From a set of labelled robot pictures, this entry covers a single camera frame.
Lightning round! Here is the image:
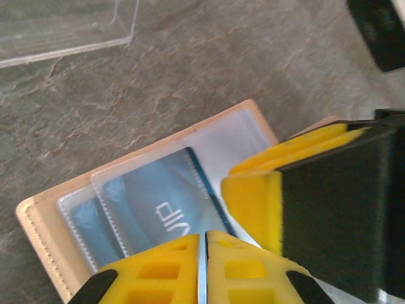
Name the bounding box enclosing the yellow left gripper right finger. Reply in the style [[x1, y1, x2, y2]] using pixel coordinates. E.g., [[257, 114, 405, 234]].
[[204, 230, 327, 304]]

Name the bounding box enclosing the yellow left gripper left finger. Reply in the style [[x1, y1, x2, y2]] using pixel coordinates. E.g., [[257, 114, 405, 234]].
[[74, 233, 201, 304]]

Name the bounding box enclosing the beige leather card holder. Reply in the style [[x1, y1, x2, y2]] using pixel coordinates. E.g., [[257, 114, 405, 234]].
[[15, 99, 341, 304]]

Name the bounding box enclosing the clear acrylic tiered card stand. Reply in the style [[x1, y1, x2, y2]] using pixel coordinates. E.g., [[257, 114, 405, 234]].
[[0, 0, 140, 70]]

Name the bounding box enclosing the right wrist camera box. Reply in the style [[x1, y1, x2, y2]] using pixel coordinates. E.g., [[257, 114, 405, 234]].
[[346, 0, 405, 74]]

